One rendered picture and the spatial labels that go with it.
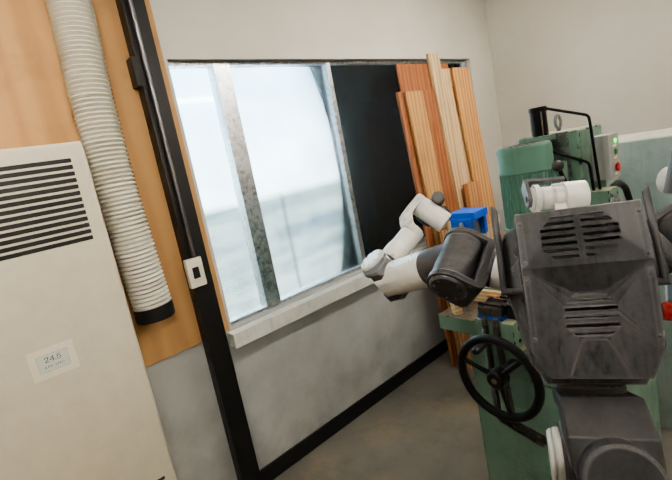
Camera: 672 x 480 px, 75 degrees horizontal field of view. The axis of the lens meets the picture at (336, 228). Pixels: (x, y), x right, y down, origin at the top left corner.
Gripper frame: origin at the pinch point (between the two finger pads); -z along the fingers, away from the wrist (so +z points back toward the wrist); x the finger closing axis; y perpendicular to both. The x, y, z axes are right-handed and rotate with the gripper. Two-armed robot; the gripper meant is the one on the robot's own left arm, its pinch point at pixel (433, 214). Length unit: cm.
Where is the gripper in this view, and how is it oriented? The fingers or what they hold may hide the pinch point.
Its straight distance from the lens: 160.1
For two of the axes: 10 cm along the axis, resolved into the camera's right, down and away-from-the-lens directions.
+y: 0.5, -10.0, -0.1
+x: 9.6, 0.5, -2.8
